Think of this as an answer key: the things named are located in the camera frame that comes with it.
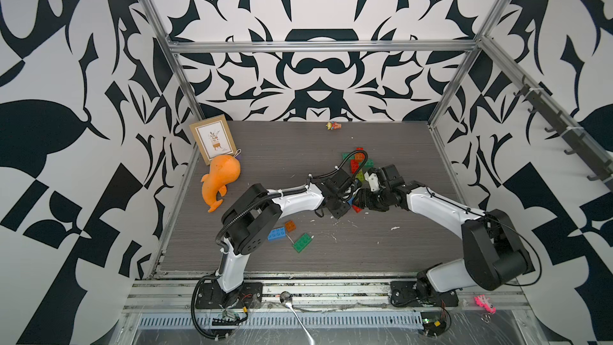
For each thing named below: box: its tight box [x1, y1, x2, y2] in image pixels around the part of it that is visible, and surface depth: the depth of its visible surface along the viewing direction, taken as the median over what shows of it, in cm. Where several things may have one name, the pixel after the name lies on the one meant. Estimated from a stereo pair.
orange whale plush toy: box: [200, 154, 242, 213], surface depth 96 cm
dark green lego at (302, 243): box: [292, 232, 313, 254], surface depth 85 cm
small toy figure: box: [325, 121, 343, 131], surface depth 120 cm
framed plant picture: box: [189, 115, 238, 166], surface depth 104 cm
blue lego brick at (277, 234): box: [267, 226, 287, 242], surface depth 87 cm
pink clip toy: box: [473, 293, 498, 314], surface depth 74 cm
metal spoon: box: [279, 290, 316, 345], surface depth 76 cm
